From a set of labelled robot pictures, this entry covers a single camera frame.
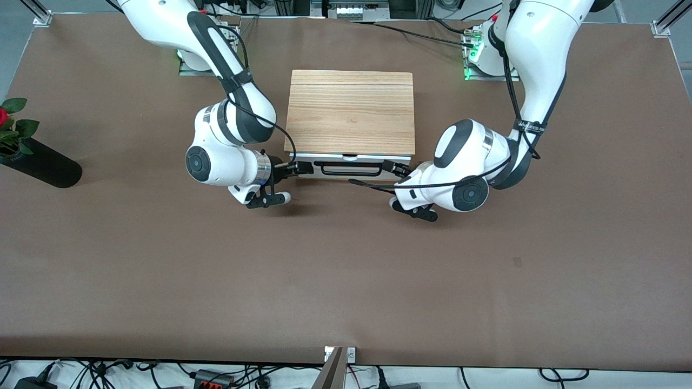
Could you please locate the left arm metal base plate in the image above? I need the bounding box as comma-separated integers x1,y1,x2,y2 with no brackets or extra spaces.
461,24,521,82

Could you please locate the white drawer with black handle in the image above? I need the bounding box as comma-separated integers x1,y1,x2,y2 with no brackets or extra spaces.
289,152,412,181

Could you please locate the artificial red rose with leaves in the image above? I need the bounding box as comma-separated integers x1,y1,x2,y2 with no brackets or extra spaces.
0,97,40,158

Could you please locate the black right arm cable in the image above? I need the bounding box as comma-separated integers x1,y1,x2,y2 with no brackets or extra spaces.
224,24,298,163

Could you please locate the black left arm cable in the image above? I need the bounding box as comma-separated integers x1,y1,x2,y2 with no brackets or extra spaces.
349,30,548,191

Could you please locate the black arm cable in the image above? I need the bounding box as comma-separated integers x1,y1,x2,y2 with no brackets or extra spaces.
349,30,548,191
224,24,298,163

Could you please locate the aluminium camera mount post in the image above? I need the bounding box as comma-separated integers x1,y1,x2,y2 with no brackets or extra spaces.
315,346,357,389

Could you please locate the black ribbed vase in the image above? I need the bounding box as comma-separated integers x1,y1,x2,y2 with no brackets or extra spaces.
0,138,83,189

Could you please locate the black table cable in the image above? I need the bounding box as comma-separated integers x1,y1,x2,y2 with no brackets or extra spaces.
346,19,474,48

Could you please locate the aluminium frame corner post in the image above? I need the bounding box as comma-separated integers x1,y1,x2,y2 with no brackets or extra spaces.
21,0,54,27
651,0,692,37

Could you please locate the light wooden drawer cabinet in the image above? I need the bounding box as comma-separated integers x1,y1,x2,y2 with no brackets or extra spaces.
284,69,416,156

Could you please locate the grey power strip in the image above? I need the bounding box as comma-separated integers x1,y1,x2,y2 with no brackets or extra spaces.
323,0,391,20

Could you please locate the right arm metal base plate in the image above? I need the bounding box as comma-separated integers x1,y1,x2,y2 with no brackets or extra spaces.
176,48,218,77

